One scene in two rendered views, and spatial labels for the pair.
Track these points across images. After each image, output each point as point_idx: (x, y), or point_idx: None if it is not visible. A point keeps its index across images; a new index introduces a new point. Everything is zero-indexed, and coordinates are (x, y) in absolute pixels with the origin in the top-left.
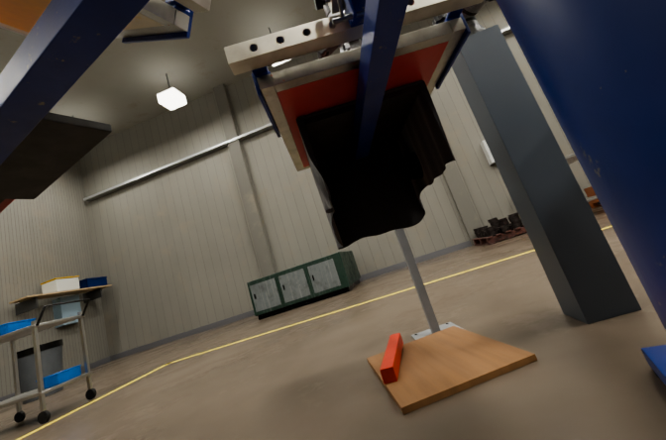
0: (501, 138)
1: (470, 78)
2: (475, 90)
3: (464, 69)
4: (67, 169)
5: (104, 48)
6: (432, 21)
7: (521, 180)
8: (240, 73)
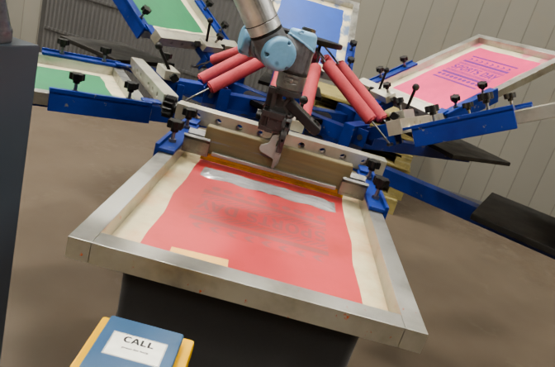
0: (14, 245)
1: (19, 127)
2: (14, 153)
3: (15, 102)
4: (545, 251)
5: (391, 187)
6: (196, 112)
7: (6, 311)
8: (377, 174)
